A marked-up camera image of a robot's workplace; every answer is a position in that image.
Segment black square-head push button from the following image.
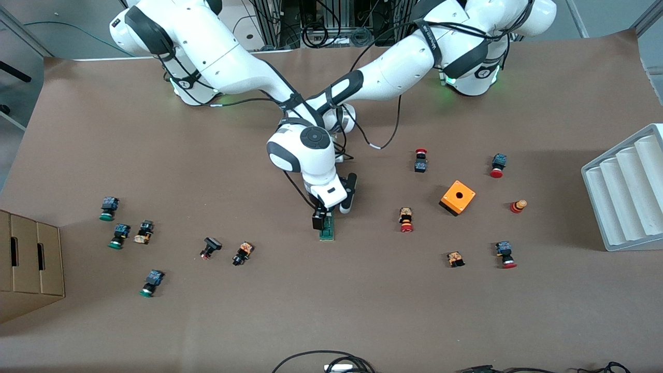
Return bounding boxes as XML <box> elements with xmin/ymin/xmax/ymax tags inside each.
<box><xmin>199</xmin><ymin>237</ymin><xmax>223</xmax><ymax>260</ymax></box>

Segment green mushroom push button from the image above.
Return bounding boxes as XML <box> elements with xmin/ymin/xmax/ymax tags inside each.
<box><xmin>139</xmin><ymin>269</ymin><xmax>165</xmax><ymax>298</ymax></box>
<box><xmin>108</xmin><ymin>223</ymin><xmax>131</xmax><ymax>250</ymax></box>
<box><xmin>99</xmin><ymin>196</ymin><xmax>120</xmax><ymax>222</ymax></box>

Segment black equipment rack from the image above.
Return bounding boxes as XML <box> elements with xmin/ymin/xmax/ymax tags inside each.
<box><xmin>249</xmin><ymin>0</ymin><xmax>415</xmax><ymax>50</ymax></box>

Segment brown cardboard box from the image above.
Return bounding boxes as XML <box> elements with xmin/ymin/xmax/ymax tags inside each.
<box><xmin>0</xmin><ymin>209</ymin><xmax>66</xmax><ymax>324</ymax></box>

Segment grey ribbed plastic tray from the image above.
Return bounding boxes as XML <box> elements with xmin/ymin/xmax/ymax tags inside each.
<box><xmin>581</xmin><ymin>123</ymin><xmax>663</xmax><ymax>252</ymax></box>

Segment black selector switch orange base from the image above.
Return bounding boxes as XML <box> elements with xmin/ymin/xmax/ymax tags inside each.
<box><xmin>232</xmin><ymin>241</ymin><xmax>255</xmax><ymax>267</ymax></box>
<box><xmin>133</xmin><ymin>220</ymin><xmax>155</xmax><ymax>245</ymax></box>

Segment black looped floor cable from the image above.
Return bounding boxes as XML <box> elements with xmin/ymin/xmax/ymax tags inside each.
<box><xmin>272</xmin><ymin>350</ymin><xmax>376</xmax><ymax>373</ymax></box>

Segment orange button enclosure box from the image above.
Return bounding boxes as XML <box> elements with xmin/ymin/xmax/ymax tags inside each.
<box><xmin>439</xmin><ymin>180</ymin><xmax>477</xmax><ymax>217</ymax></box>

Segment black cable with connector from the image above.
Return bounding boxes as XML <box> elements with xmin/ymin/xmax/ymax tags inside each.
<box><xmin>456</xmin><ymin>364</ymin><xmax>552</xmax><ymax>373</ymax></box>

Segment thin black tangled cable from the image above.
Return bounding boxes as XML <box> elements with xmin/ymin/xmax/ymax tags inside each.
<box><xmin>576</xmin><ymin>361</ymin><xmax>633</xmax><ymax>373</ymax></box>

